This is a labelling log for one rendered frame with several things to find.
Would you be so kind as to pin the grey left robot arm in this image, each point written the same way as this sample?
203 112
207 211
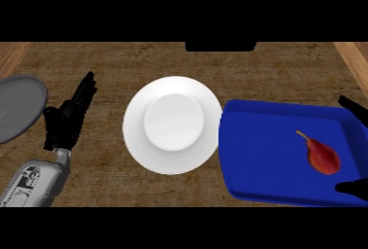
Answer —
36 181

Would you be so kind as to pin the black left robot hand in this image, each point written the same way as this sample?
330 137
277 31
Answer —
67 120

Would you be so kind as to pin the grey round plate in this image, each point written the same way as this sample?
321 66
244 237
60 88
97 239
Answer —
17 107

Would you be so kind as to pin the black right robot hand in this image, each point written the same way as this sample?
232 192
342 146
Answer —
355 107

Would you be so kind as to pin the white oval plate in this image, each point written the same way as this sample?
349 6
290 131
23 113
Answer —
172 124

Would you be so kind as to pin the blue tray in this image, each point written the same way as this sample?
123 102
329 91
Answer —
268 155

